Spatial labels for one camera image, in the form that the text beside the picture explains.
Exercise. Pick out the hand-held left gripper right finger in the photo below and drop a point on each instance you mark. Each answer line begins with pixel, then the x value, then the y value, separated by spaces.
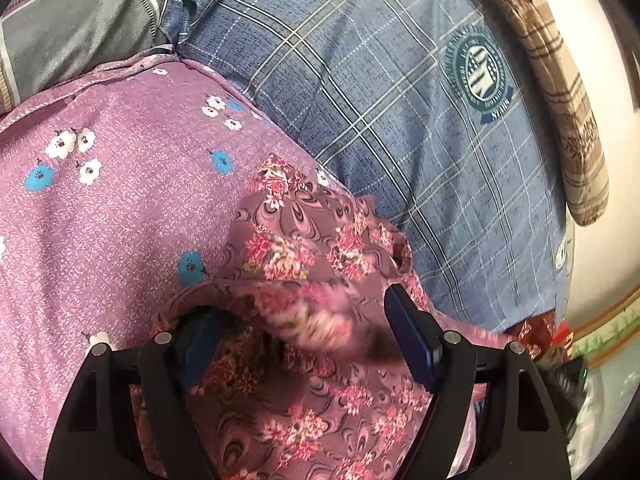
pixel 407 330

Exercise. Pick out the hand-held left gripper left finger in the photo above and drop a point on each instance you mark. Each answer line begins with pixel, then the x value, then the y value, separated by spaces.
pixel 202 336

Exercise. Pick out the brown floral small garment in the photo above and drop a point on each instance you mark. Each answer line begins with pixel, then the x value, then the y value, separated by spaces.
pixel 320 310

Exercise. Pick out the pink floral bed sheet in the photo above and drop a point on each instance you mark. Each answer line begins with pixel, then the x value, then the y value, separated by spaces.
pixel 120 200

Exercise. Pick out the beige brown patterned cloth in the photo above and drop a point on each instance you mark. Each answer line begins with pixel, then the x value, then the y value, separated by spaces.
pixel 555 80

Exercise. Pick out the grey striped blanket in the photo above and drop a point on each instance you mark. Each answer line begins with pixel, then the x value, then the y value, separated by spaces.
pixel 75 15

